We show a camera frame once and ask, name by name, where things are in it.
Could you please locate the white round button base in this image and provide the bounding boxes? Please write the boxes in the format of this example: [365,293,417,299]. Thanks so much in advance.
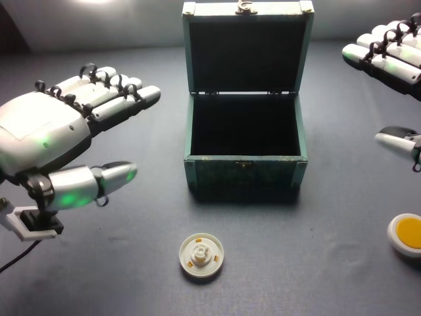
[179,232,225,280]

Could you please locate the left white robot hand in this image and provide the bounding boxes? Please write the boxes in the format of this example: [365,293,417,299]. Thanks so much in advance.
[0,62,162,211]

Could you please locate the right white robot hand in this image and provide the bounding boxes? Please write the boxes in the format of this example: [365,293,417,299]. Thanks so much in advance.
[341,12,421,172]

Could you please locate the grey table cloth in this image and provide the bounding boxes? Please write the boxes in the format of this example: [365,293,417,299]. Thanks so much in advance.
[0,39,421,316]

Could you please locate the thin black cable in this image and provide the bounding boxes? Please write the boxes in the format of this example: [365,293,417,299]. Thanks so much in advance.
[0,240,42,273]

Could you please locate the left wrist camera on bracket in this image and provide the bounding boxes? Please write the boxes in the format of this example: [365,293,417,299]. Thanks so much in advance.
[0,196,64,243]

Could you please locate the teal floral box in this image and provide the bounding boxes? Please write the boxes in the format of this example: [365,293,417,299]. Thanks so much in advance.
[182,0,312,201]

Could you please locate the yellow push button white rim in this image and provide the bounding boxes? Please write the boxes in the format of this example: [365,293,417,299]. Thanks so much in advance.
[387,213,421,258]

